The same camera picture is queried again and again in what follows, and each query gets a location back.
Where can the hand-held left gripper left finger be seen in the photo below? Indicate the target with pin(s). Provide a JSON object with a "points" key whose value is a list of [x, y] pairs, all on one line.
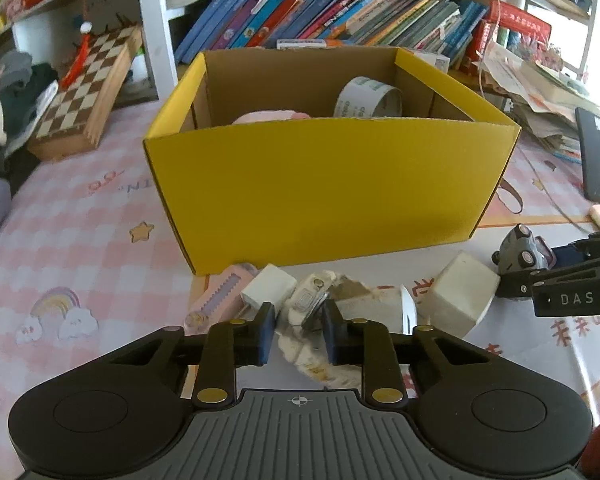
{"points": [[267, 335]]}

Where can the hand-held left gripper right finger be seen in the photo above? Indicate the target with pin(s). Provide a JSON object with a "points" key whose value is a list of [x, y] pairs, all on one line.
{"points": [[331, 335]]}

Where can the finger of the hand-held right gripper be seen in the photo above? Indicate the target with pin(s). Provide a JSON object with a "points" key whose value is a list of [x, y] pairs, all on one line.
{"points": [[520, 287], [595, 244]]}

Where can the grey toy car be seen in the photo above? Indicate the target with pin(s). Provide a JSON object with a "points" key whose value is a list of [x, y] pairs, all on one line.
{"points": [[517, 252]]}

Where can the white plug adapter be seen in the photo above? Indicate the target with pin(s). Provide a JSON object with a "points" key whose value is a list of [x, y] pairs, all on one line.
{"points": [[267, 285]]}

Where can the white cube block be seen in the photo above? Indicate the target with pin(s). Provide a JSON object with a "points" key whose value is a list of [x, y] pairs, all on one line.
{"points": [[460, 290]]}

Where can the pink toothed plastic piece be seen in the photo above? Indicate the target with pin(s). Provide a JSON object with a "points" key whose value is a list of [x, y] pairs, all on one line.
{"points": [[215, 300]]}

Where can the yellow cardboard box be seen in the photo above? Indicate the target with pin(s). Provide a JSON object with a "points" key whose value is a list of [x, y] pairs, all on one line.
{"points": [[330, 195]]}

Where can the pink plush toy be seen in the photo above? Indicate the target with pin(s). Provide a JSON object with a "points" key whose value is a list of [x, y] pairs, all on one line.
{"points": [[270, 117]]}

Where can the clear tape roll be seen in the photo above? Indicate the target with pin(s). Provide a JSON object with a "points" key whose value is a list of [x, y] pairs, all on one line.
{"points": [[365, 97]]}

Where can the black smartphone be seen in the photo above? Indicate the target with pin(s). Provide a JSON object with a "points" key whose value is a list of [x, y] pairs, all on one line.
{"points": [[594, 160]]}

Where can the stack of papers and books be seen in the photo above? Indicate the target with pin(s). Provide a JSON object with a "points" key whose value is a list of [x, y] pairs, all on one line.
{"points": [[530, 85]]}

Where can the pink checked printed tablecloth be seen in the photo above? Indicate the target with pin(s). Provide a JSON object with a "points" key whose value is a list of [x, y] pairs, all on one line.
{"points": [[80, 220]]}

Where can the thick red book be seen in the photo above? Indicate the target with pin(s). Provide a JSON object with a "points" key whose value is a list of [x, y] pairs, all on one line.
{"points": [[520, 20]]}

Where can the wooden chessboard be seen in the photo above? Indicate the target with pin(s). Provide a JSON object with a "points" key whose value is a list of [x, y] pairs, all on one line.
{"points": [[80, 100]]}

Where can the white wooden bookshelf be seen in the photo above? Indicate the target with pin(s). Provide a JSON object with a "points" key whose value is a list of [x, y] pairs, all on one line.
{"points": [[152, 35]]}

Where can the row of books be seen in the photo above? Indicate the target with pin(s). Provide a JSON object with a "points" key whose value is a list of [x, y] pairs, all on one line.
{"points": [[305, 5]]}

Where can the pile of clothes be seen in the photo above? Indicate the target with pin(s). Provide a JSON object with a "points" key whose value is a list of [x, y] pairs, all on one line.
{"points": [[15, 90]]}

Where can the red tassel ornament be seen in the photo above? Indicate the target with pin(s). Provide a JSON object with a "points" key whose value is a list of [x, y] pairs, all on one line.
{"points": [[82, 35]]}

